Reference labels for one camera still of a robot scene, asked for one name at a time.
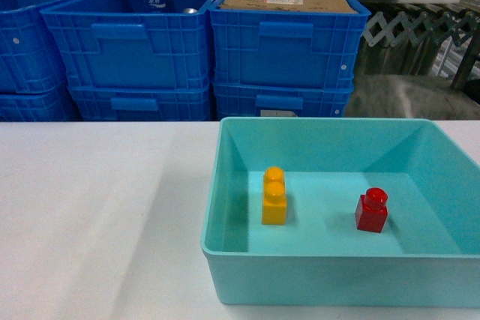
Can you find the red one-stud toy block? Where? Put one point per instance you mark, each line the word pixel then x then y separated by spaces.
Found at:
pixel 371 212

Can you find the yellow two-stud toy block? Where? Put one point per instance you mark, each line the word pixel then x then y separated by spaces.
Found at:
pixel 274 197

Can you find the lower right blue crate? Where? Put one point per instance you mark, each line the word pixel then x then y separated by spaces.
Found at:
pixel 252 100

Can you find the blue crate with cardboard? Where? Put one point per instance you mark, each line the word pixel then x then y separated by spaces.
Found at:
pixel 287 48

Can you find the lower middle blue crate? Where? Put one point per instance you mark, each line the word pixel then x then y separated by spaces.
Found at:
pixel 128 104

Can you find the brown cardboard sheet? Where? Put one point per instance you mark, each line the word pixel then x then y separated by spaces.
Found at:
pixel 310 6

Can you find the blue crate with bottle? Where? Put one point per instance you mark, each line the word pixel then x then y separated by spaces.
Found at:
pixel 118 44

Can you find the light teal plastic bin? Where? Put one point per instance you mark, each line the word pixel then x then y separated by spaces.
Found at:
pixel 427 254

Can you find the lower left blue crate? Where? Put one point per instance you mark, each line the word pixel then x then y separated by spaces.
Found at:
pixel 53 105

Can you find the far left blue crate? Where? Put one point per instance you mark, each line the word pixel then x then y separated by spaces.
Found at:
pixel 30 59

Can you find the grey expandable roller conveyor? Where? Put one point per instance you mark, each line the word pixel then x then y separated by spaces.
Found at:
pixel 393 24

